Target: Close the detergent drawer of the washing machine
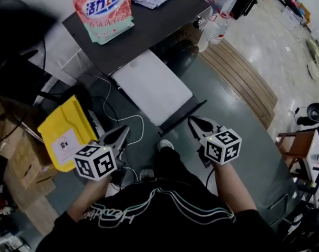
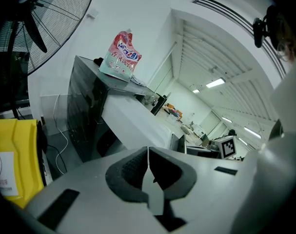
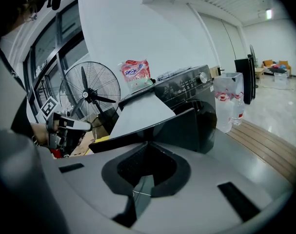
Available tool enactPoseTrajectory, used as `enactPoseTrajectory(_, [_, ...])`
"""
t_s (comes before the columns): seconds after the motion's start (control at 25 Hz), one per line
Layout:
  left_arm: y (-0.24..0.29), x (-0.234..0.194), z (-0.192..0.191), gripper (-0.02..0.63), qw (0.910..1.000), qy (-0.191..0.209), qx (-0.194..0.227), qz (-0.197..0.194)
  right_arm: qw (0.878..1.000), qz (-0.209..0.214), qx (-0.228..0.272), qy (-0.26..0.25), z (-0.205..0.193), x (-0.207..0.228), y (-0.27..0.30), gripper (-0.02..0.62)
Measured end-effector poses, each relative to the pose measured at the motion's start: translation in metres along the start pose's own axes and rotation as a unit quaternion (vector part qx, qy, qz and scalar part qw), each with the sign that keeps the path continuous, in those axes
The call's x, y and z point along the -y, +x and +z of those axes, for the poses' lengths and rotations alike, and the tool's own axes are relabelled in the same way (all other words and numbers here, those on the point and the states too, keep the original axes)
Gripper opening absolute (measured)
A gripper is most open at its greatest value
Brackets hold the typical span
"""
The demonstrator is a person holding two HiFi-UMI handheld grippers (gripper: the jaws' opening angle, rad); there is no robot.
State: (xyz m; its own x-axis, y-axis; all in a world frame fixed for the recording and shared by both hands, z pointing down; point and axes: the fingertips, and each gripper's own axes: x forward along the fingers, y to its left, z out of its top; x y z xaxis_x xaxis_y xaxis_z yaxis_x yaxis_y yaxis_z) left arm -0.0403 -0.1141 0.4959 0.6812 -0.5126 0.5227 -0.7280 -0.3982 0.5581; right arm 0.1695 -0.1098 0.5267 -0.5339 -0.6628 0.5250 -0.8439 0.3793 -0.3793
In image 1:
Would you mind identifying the person's right shoe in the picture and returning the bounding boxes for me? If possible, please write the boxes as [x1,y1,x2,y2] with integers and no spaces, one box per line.
[157,139,175,152]

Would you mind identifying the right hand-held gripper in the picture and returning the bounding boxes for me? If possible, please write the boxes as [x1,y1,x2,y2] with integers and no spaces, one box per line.
[188,115,243,169]

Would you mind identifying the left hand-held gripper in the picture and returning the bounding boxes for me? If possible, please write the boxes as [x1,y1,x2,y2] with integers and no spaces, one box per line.
[74,125,131,184]

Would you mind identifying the black cabinet table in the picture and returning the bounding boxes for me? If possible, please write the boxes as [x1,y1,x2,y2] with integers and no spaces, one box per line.
[61,0,213,94]

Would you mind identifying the wooden slatted ramp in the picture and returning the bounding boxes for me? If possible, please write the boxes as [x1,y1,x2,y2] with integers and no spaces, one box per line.
[198,38,279,131]

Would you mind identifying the person's left forearm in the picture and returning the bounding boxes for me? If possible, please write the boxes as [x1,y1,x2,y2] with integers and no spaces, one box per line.
[67,176,113,223]

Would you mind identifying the large clear water bottle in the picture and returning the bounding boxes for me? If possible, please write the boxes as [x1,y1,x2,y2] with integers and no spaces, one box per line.
[210,10,232,46]
[197,14,221,53]

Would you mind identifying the pink detergent pouch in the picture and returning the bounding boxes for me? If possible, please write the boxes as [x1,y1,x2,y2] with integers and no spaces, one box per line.
[73,0,135,46]

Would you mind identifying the white pull-out tray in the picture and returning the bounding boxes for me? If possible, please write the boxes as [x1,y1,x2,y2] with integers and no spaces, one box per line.
[108,49,208,138]

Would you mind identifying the large black floor fan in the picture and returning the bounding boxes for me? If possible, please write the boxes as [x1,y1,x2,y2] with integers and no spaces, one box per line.
[0,35,94,112]

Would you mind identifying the person's right forearm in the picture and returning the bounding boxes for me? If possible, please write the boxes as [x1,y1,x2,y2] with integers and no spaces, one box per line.
[213,161,258,215]

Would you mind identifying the black rounded device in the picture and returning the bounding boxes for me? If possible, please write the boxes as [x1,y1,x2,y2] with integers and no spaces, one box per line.
[295,102,319,127]

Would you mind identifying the person's left shoe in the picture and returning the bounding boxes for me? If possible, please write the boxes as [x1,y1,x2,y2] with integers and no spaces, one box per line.
[139,168,155,181]

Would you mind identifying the black bin with yellow lid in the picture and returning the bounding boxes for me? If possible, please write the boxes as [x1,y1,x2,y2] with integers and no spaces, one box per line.
[37,94,105,173]

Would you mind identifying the black power cable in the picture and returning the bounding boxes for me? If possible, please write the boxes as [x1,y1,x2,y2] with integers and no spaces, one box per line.
[90,96,121,126]

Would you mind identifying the white floor cable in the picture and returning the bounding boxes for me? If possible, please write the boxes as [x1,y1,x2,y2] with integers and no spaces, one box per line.
[76,52,145,147]

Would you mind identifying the person's black trousers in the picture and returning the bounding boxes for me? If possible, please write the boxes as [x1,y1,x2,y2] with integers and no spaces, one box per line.
[148,147,202,192]

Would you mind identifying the person's shoe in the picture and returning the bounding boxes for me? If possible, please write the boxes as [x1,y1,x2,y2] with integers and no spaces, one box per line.
[157,139,175,152]
[139,168,155,181]

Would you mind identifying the person's black printed shirt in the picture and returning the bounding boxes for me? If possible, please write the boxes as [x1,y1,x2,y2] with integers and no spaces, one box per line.
[34,178,283,252]

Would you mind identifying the wooden table with white top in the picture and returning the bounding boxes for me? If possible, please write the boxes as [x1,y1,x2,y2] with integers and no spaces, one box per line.
[277,129,319,207]

